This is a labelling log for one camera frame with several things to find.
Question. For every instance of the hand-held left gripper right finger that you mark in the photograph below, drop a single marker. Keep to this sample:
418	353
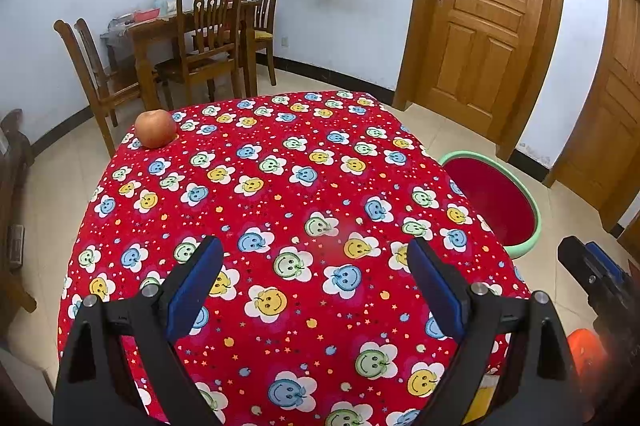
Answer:
440	293

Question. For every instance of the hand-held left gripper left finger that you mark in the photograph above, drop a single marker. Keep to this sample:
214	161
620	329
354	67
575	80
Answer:
192	291

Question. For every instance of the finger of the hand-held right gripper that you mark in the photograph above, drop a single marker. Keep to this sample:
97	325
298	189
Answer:
580	267
607	263

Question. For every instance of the green basin with red inside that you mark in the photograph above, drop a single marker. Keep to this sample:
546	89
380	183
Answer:
492	206

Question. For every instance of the red smiley flower tablecloth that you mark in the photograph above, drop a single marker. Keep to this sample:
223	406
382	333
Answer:
280	216

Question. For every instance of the wooden side door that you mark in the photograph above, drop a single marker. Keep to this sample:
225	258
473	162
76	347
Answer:
600	106

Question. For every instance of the red apple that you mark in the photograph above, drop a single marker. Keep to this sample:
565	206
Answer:
155	130

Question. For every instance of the dark wooden bench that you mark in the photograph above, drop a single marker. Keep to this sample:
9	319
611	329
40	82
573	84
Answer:
15	186

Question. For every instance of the wooden chair with armrests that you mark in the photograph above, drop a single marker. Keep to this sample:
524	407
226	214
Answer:
97	76

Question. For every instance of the tall wooden slat-back chair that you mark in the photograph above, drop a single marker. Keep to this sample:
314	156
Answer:
210	36

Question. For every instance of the grey cloth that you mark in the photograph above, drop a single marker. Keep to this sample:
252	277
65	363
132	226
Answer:
112	41

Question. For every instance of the wooden dining table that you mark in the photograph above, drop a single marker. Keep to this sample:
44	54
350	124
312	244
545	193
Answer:
150	31

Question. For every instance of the wooden panel door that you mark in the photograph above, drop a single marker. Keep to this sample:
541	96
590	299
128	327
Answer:
480	21

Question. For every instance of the red container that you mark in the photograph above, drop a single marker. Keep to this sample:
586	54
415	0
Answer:
145	14

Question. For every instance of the wooden chair with yellow cushion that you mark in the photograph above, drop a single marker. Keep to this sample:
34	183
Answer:
262	16

